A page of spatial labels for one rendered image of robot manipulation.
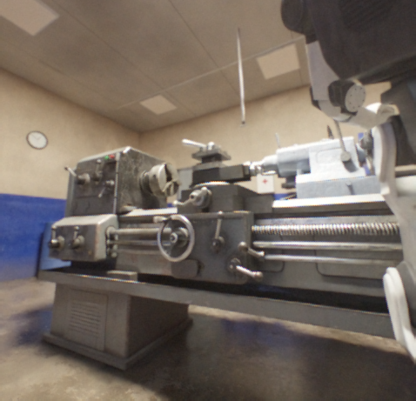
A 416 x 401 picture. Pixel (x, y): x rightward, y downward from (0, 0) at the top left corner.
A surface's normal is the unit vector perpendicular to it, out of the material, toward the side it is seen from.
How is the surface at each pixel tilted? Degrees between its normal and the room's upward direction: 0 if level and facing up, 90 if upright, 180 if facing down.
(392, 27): 121
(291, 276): 90
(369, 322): 90
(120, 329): 90
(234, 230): 90
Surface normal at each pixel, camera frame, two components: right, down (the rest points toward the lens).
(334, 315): -0.47, -0.17
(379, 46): -0.83, 0.48
